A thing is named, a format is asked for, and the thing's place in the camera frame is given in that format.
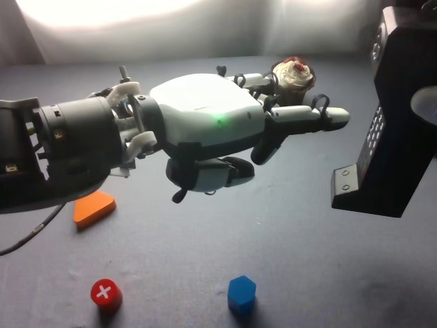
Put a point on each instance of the red cylinder block white cross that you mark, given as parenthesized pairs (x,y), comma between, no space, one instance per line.
(106,294)

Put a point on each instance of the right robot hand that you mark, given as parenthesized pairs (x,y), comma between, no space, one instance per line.
(426,104)

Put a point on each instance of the white curtain backdrop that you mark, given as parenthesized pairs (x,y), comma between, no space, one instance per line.
(170,30)

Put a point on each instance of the toy cupcake with cream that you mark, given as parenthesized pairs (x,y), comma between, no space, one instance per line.
(295,77)

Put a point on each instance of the blue hexagonal block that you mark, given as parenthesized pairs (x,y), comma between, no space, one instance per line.
(241,293)

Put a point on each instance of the orange triangular block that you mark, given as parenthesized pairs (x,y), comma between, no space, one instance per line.
(94,210)

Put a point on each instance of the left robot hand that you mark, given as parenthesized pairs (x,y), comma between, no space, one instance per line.
(208,109)

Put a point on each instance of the grey table cloth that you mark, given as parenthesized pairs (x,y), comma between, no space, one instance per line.
(239,246)

